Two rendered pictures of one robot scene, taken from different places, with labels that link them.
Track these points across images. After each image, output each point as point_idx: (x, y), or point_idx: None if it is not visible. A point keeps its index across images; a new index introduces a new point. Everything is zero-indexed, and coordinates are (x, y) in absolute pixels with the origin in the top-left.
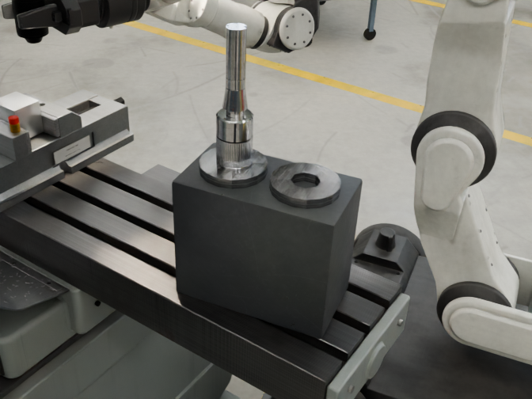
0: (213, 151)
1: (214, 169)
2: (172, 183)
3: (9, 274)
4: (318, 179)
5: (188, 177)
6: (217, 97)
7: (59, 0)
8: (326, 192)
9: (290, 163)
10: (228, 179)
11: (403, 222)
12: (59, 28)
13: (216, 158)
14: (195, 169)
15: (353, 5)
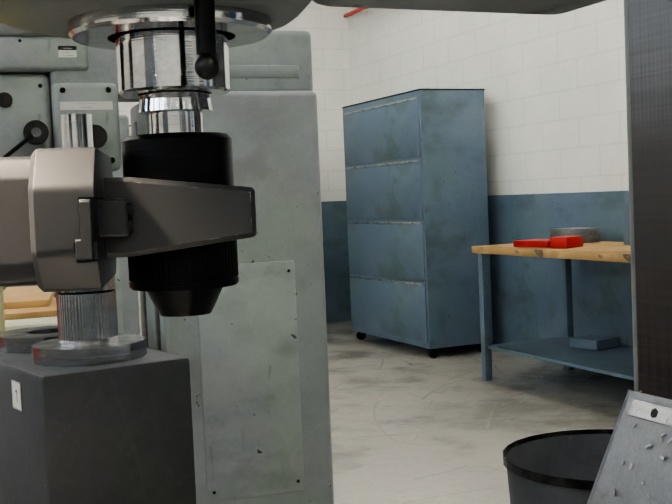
0: (91, 347)
1: (127, 339)
2: (188, 359)
3: None
4: (30, 332)
5: (161, 356)
6: None
7: (110, 162)
8: (52, 326)
9: (26, 338)
10: (131, 334)
11: None
12: (113, 265)
13: (113, 332)
14: (137, 360)
15: None
